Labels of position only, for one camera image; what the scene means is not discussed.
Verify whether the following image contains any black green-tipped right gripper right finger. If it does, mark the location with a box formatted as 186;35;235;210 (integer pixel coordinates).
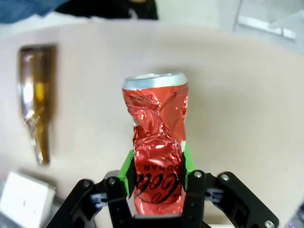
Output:
180;143;280;228

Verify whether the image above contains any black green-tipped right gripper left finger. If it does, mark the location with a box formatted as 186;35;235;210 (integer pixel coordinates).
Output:
48;149;135;228

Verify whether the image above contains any crushed red cola can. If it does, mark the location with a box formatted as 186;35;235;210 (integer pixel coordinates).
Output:
122;72;189;216

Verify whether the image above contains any white cardboard box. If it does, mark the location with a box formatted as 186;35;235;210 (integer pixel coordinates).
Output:
0;171;57;228

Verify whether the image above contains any brown glass bottle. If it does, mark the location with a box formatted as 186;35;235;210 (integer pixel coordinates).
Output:
17;45;57;168

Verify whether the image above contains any white metal frame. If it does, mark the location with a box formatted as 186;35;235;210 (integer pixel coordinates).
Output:
231;0;304;41

